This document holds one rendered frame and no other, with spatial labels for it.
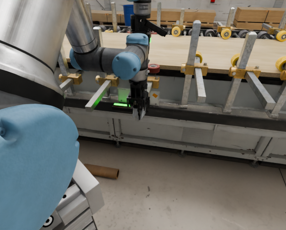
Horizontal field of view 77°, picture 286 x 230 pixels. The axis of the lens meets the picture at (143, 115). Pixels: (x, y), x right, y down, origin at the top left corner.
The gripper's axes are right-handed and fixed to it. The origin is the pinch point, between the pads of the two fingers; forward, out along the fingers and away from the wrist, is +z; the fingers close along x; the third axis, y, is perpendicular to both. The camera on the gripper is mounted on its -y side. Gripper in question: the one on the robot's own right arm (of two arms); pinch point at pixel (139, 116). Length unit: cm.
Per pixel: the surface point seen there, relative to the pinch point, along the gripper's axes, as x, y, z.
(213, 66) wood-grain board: 36, -49, -7
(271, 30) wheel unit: 98, -138, -13
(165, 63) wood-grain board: 7, -49, -7
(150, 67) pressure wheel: -1.3, -38.9, -8.1
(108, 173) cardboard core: -31, -18, 76
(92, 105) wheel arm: -23.5, -2.0, -1.7
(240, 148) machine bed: 75, -55, 64
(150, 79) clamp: 0.2, -29.8, -4.4
